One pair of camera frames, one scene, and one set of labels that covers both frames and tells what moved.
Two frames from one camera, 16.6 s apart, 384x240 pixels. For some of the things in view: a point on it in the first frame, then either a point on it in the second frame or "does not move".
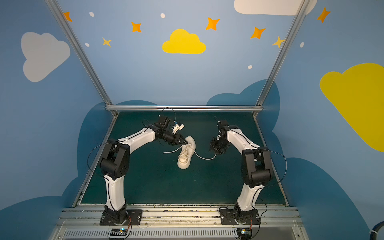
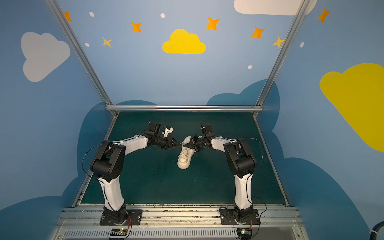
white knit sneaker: [187, 151] does not move
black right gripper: [217, 145] -> [197, 142]
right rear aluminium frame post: [280, 57] does not move
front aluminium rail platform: [274, 223] does not move
